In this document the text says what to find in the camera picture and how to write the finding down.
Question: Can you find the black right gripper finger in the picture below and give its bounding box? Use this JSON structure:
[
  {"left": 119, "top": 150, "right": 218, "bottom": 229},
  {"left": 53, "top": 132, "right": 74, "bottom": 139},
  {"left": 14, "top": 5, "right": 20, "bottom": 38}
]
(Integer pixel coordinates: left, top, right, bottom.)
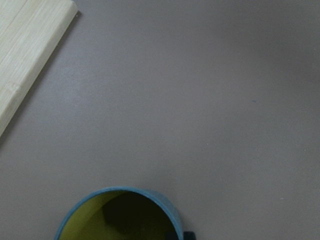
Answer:
[{"left": 102, "top": 192, "right": 175, "bottom": 240}]

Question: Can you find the blue mug yellow inside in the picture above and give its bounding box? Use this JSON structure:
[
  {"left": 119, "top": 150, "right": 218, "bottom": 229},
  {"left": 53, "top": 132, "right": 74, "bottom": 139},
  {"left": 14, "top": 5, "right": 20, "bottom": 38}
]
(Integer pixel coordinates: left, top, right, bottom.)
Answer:
[{"left": 54, "top": 186, "right": 196, "bottom": 240}]

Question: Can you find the bamboo cutting board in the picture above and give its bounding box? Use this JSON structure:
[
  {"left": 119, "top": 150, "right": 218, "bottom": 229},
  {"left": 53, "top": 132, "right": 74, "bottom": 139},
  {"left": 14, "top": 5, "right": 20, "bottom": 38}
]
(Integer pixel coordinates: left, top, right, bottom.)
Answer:
[{"left": 0, "top": 0, "right": 78, "bottom": 132}]

